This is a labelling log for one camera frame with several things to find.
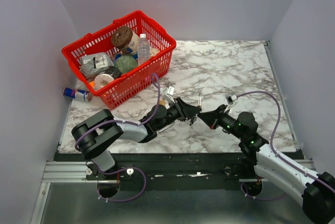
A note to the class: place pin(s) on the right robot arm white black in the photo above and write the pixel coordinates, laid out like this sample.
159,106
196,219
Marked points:
312,190

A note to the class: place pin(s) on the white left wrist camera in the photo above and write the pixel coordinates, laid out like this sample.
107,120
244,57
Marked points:
168,95

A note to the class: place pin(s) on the red bull can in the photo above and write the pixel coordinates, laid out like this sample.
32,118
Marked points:
78,94

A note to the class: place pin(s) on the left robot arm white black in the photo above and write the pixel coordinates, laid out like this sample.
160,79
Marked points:
96,134

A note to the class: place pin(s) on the white tape roll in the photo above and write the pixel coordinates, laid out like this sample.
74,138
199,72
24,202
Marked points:
102,80

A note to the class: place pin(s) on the brown lid paper cup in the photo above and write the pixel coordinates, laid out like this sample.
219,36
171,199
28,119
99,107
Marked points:
125,40

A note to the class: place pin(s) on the black mounting base rail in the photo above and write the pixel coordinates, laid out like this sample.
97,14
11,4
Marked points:
160,172

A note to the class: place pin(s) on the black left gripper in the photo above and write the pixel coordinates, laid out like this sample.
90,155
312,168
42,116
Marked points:
185,111

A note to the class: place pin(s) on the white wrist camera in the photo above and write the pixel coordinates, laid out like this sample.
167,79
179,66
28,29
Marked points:
168,95
232,101

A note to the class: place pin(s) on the key with robot keychain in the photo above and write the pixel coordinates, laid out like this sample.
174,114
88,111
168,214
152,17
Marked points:
192,121

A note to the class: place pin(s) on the clear plastic water bottle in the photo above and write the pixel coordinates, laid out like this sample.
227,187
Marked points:
143,49

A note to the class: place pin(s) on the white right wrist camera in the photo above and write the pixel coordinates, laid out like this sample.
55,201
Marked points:
232,101

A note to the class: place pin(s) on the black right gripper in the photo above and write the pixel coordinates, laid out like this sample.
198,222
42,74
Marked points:
213,118

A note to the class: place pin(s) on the grey foil snack bag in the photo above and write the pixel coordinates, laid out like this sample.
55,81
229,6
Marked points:
91,65

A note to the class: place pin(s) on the green round ball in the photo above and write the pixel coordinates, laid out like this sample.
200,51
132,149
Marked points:
125,63

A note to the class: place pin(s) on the long shackle brass padlock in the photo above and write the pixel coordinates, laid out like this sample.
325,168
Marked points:
199,103

